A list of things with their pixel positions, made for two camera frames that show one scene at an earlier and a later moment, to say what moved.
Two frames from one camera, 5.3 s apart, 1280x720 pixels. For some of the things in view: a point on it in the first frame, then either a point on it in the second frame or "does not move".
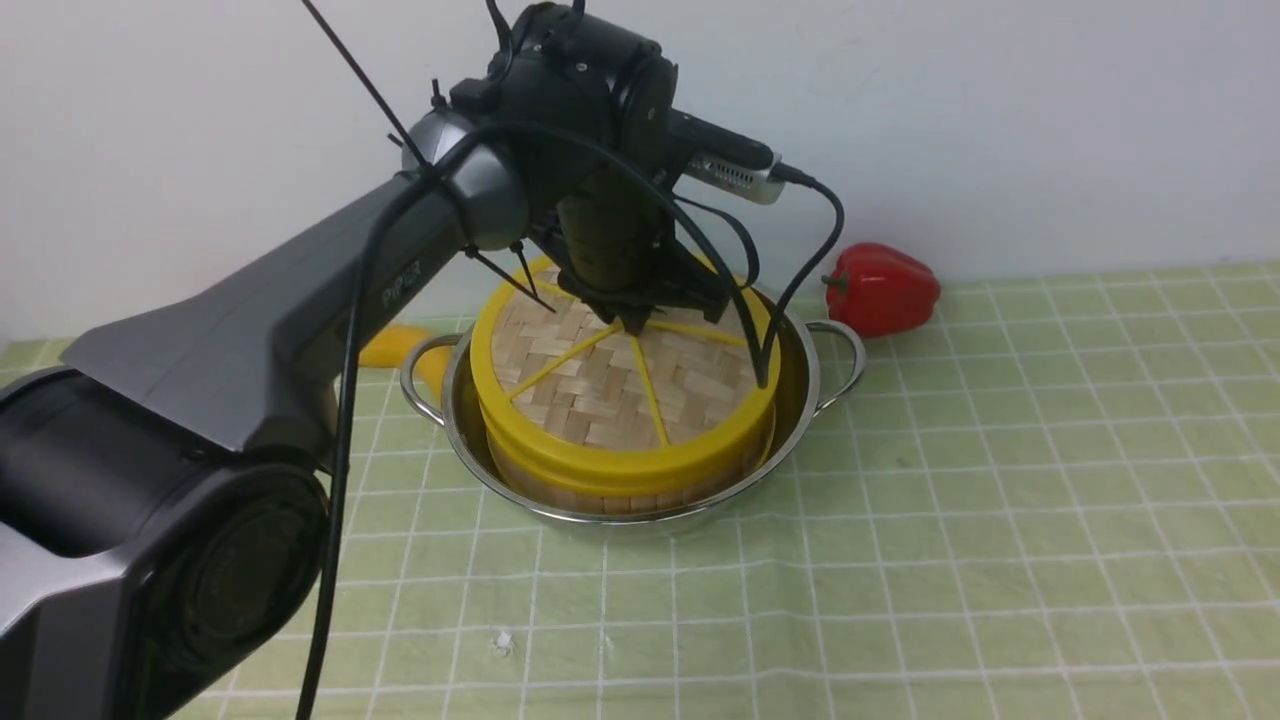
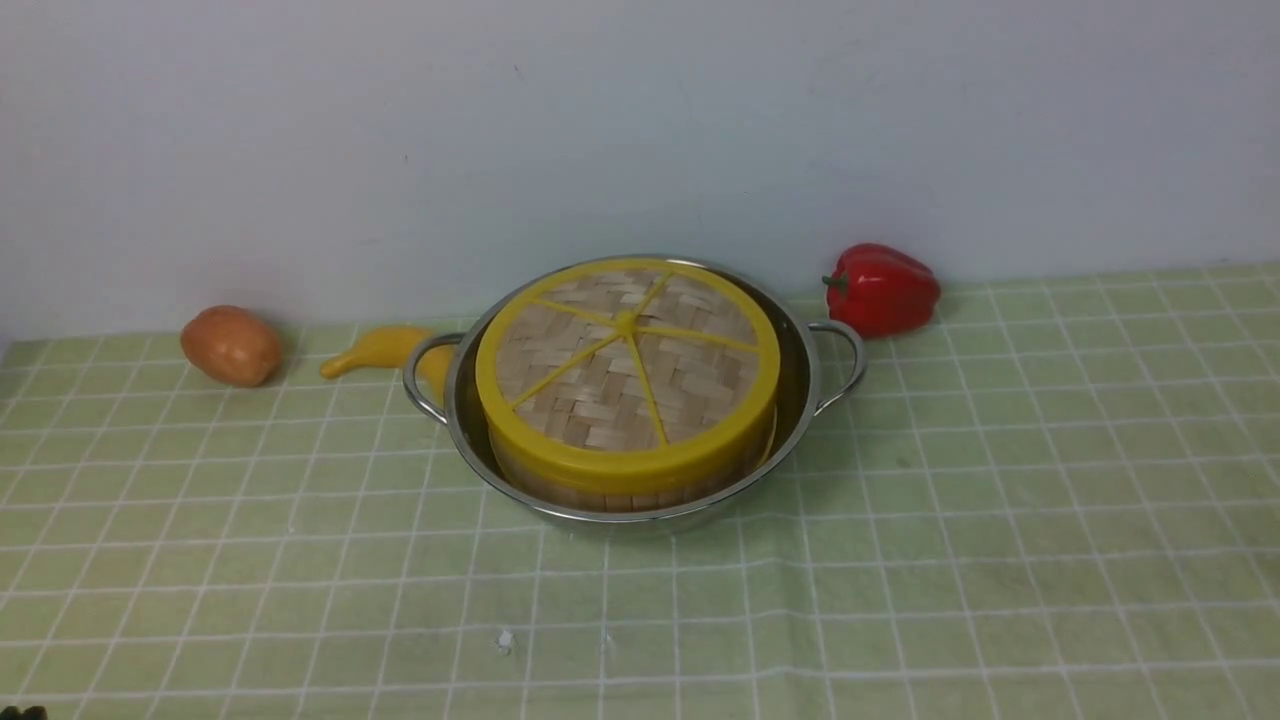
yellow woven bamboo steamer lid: (573, 400) does not move
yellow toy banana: (389, 349) does not move
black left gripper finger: (634, 320) → (30, 713)
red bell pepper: (880, 291) does not move
